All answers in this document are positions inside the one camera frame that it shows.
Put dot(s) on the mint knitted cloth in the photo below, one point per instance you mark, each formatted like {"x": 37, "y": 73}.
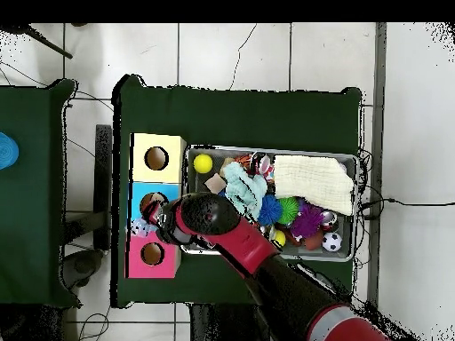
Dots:
{"x": 245, "y": 190}

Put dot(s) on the cream knitted cloth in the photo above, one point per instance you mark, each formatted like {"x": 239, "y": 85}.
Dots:
{"x": 312, "y": 181}

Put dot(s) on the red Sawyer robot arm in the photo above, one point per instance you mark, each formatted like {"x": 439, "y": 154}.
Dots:
{"x": 249, "y": 241}

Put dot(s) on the wooden box with three holes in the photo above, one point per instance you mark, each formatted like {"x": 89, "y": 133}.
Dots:
{"x": 156, "y": 176}

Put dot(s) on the silver mesh bin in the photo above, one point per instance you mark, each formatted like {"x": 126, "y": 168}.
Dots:
{"x": 346, "y": 227}

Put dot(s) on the black stand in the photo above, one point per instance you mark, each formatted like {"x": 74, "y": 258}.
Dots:
{"x": 103, "y": 177}

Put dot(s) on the wooden cube block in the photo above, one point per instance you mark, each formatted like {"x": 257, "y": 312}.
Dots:
{"x": 215, "y": 183}

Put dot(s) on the yellow smooth ball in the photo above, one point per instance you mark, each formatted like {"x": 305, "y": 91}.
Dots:
{"x": 203, "y": 163}

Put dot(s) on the tiger plush toy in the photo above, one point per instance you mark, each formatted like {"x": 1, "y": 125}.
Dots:
{"x": 244, "y": 160}

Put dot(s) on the large blue spiky ball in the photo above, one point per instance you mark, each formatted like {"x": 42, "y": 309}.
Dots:
{"x": 270, "y": 210}

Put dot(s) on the crushed black can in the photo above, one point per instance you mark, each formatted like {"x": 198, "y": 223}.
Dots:
{"x": 261, "y": 164}

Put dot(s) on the green covered side table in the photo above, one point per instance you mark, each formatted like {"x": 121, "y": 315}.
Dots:
{"x": 32, "y": 213}

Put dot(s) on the dark green table cloth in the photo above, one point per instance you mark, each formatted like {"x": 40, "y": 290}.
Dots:
{"x": 249, "y": 117}

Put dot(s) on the small green spiky ball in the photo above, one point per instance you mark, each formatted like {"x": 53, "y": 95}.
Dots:
{"x": 288, "y": 210}

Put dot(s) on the purple spiky ball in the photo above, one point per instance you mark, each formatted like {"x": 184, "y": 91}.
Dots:
{"x": 306, "y": 221}

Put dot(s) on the blue roll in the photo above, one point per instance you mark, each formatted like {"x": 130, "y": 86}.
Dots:
{"x": 7, "y": 151}

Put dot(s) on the small soccer ball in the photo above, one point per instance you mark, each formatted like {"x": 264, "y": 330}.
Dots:
{"x": 332, "y": 241}

